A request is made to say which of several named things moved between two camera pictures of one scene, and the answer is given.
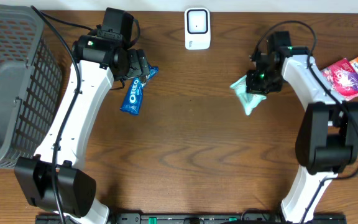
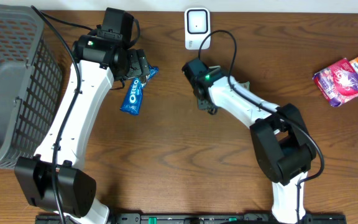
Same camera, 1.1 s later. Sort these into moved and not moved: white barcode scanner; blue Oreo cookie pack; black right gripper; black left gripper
Moved: black right gripper
Not moved: black left gripper; blue Oreo cookie pack; white barcode scanner
